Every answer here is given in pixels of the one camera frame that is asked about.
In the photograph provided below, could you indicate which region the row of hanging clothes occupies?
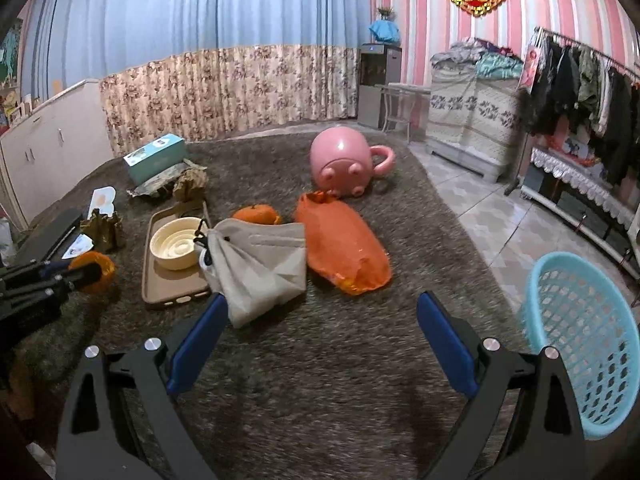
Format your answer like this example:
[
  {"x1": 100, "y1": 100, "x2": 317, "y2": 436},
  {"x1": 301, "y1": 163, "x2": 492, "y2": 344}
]
[{"x1": 522, "y1": 32, "x2": 640, "y2": 186}]

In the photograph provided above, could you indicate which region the pink pig-shaped pot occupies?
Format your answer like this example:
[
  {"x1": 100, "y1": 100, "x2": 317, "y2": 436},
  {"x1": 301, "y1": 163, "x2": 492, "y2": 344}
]
[{"x1": 310, "y1": 128, "x2": 397, "y2": 198}]

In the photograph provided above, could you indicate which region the brown shaggy rug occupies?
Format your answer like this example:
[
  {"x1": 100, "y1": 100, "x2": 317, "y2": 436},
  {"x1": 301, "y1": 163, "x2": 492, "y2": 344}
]
[{"x1": 0, "y1": 127, "x2": 541, "y2": 480}]

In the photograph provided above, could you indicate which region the white low cabinet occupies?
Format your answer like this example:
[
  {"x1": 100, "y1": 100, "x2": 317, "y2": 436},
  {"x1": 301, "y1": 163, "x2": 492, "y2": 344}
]
[{"x1": 0, "y1": 79, "x2": 116, "y2": 231}]

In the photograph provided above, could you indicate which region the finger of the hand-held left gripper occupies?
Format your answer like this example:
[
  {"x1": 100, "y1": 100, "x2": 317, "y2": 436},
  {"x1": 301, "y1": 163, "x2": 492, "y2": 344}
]
[
  {"x1": 0, "y1": 263, "x2": 104, "y2": 327},
  {"x1": 0, "y1": 258, "x2": 74, "y2": 291}
]

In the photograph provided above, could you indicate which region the white folding chair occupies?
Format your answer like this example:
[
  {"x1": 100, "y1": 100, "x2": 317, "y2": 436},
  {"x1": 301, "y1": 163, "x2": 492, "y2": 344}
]
[{"x1": 380, "y1": 82, "x2": 431, "y2": 143}]

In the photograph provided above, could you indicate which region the grey drawstring bag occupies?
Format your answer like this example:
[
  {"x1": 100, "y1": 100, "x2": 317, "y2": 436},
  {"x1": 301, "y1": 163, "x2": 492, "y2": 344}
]
[{"x1": 200, "y1": 218, "x2": 307, "y2": 329}]

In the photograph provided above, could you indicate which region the pile of clothes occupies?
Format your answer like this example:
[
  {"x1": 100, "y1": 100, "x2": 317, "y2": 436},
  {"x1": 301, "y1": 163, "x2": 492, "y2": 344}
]
[{"x1": 431, "y1": 37, "x2": 526, "y2": 81}]

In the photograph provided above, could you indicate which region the low grey cabinet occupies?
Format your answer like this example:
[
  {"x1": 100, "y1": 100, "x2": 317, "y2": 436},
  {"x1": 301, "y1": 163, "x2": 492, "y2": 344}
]
[{"x1": 520, "y1": 147, "x2": 640, "y2": 271}]

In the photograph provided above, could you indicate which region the water dispenser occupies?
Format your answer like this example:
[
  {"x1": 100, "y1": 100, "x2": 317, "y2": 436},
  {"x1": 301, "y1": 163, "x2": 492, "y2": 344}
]
[{"x1": 357, "y1": 43, "x2": 403, "y2": 129}]

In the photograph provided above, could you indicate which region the black flat case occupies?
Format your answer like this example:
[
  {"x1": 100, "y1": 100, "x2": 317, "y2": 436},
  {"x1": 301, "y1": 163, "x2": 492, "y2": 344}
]
[{"x1": 12, "y1": 208, "x2": 83, "y2": 263}]

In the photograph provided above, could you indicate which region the teal tissue box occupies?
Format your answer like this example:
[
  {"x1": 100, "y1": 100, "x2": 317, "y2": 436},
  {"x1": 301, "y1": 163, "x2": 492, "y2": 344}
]
[{"x1": 123, "y1": 133, "x2": 188, "y2": 186}]

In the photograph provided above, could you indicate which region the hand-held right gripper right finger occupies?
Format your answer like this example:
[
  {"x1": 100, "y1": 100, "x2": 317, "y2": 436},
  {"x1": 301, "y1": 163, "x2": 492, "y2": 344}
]
[{"x1": 416, "y1": 291, "x2": 586, "y2": 480}]

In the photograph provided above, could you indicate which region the flat brown paper wrapper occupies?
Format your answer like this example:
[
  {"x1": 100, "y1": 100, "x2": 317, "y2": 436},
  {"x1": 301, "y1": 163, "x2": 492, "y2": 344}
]
[{"x1": 126, "y1": 159, "x2": 208, "y2": 200}]

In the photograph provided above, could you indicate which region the brown plastic tray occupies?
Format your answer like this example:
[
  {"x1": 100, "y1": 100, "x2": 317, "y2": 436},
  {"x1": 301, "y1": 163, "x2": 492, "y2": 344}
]
[{"x1": 142, "y1": 201, "x2": 213, "y2": 309}]

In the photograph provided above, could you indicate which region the white lace cloth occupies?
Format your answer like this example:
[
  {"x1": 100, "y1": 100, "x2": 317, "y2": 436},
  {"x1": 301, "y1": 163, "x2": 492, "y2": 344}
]
[{"x1": 530, "y1": 147, "x2": 640, "y2": 231}]

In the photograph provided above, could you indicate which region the white paper with orange spots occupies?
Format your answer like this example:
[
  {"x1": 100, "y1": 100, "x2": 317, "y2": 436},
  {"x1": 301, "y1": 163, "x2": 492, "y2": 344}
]
[{"x1": 87, "y1": 186, "x2": 117, "y2": 221}]

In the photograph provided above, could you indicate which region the crumpled brown paper ball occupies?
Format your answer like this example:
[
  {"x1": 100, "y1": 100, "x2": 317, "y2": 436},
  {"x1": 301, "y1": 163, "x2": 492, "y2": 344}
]
[{"x1": 172, "y1": 167, "x2": 208, "y2": 203}]

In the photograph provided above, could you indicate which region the light blue plastic basket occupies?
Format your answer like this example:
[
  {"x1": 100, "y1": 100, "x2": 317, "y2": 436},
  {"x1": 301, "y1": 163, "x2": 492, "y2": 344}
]
[{"x1": 520, "y1": 252, "x2": 638, "y2": 441}]

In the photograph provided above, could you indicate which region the cabinet under patterned cloth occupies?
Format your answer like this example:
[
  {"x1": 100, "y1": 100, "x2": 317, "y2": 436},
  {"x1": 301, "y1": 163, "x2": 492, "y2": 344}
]
[{"x1": 425, "y1": 62, "x2": 526, "y2": 183}]

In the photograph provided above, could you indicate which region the blue curtain with floral hem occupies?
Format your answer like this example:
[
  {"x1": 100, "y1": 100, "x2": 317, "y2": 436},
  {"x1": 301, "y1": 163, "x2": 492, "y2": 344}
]
[{"x1": 17, "y1": 0, "x2": 373, "y2": 158}]

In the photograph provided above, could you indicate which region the orange plastic bag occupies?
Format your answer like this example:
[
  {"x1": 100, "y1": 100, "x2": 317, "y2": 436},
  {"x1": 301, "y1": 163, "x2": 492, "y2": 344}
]
[{"x1": 293, "y1": 190, "x2": 392, "y2": 295}]

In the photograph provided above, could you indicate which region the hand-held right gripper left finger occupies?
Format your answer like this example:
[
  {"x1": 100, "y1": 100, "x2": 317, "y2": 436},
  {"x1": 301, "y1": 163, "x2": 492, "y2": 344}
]
[{"x1": 55, "y1": 292, "x2": 231, "y2": 480}]

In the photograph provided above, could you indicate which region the large orange peel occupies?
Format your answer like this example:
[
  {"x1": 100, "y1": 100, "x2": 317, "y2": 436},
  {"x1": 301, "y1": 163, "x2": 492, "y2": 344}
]
[{"x1": 68, "y1": 252, "x2": 117, "y2": 295}]

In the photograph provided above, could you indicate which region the metal clothes rack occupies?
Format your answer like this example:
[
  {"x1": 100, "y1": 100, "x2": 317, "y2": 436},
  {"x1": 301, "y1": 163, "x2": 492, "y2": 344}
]
[{"x1": 505, "y1": 26, "x2": 640, "y2": 196}]

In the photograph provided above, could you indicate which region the red white hanging bag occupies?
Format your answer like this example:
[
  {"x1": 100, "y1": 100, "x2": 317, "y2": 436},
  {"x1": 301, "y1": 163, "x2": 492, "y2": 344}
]
[{"x1": 520, "y1": 45, "x2": 543, "y2": 93}]

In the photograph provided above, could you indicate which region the cream round plastic bowl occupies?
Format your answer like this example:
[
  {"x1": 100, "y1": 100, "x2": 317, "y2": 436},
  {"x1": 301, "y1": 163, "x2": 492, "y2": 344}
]
[{"x1": 150, "y1": 216, "x2": 207, "y2": 272}]

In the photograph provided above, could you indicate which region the whole orange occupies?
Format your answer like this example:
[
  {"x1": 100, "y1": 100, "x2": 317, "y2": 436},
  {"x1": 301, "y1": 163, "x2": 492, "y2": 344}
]
[{"x1": 231, "y1": 204, "x2": 282, "y2": 226}]

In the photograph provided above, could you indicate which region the blue cloth cover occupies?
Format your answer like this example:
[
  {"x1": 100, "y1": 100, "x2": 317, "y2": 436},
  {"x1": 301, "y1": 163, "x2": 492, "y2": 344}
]
[{"x1": 369, "y1": 19, "x2": 401, "y2": 45}]

